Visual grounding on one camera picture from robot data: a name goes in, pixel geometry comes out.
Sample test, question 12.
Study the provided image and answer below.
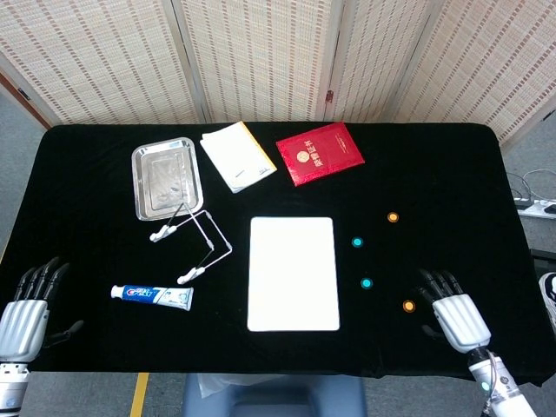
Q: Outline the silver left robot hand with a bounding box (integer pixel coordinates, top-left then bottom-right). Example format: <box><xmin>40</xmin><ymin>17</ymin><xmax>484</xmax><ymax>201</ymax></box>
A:
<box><xmin>0</xmin><ymin>255</ymin><xmax>84</xmax><ymax>364</ymax></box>

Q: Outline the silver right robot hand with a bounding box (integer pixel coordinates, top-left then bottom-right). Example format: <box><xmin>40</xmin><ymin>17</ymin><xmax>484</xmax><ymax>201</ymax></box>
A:
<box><xmin>417</xmin><ymin>268</ymin><xmax>493</xmax><ymax>354</ymax></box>

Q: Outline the blue gray robot base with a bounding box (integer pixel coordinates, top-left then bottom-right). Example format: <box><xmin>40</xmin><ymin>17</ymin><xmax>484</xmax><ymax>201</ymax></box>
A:
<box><xmin>181</xmin><ymin>372</ymin><xmax>368</xmax><ymax>417</ymax></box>

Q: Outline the white rectangular board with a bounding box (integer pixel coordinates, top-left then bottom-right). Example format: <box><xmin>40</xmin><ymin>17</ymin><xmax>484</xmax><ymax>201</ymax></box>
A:
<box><xmin>246</xmin><ymin>215</ymin><xmax>341</xmax><ymax>334</ymax></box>

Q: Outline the white sneaker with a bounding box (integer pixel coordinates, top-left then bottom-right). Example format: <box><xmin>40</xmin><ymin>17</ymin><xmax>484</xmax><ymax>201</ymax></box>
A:
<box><xmin>538</xmin><ymin>272</ymin><xmax>556</xmax><ymax>327</ymax></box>

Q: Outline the blue white toothpaste tube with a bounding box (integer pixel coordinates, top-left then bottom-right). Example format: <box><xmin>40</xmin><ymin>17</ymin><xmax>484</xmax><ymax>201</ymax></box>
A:
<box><xmin>109</xmin><ymin>284</ymin><xmax>195</xmax><ymax>312</ymax></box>

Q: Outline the white power strip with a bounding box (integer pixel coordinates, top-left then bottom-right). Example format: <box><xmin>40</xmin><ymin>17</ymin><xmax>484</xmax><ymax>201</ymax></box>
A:
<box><xmin>514</xmin><ymin>197</ymin><xmax>556</xmax><ymax>220</ymax></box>

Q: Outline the yellow floor tape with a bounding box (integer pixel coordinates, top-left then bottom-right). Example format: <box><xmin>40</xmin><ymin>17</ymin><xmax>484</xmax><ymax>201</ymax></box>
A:
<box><xmin>129</xmin><ymin>372</ymin><xmax>150</xmax><ymax>417</ymax></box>

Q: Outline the black tablecloth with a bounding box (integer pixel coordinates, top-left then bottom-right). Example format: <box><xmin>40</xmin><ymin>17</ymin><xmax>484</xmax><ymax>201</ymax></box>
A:
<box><xmin>0</xmin><ymin>121</ymin><xmax>549</xmax><ymax>387</ymax></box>

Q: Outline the stainless steel tray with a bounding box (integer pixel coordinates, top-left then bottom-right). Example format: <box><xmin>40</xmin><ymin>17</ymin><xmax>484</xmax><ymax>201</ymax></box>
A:
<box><xmin>130</xmin><ymin>136</ymin><xmax>205</xmax><ymax>222</ymax></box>

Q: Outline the red certificate book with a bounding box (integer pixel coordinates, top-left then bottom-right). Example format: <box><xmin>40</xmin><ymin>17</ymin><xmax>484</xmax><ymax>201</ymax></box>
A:
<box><xmin>275</xmin><ymin>122</ymin><xmax>366</xmax><ymax>188</ymax></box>

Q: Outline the woven folding screen panel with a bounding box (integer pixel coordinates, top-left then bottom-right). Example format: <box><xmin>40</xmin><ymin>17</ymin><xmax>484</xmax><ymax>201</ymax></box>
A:
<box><xmin>171</xmin><ymin>0</ymin><xmax>348</xmax><ymax>125</ymax></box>
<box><xmin>323</xmin><ymin>0</ymin><xmax>440</xmax><ymax>125</ymax></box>
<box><xmin>390</xmin><ymin>0</ymin><xmax>556</xmax><ymax>147</ymax></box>
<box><xmin>0</xmin><ymin>0</ymin><xmax>205</xmax><ymax>127</ymax></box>

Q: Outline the white booklet yellow spine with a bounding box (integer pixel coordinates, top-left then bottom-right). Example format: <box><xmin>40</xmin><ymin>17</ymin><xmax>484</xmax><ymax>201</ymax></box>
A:
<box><xmin>199</xmin><ymin>121</ymin><xmax>278</xmax><ymax>195</ymax></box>

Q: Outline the gray floor cable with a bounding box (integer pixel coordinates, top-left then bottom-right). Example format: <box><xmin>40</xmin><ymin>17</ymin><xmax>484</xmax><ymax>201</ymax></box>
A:
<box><xmin>506</xmin><ymin>168</ymin><xmax>556</xmax><ymax>202</ymax></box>

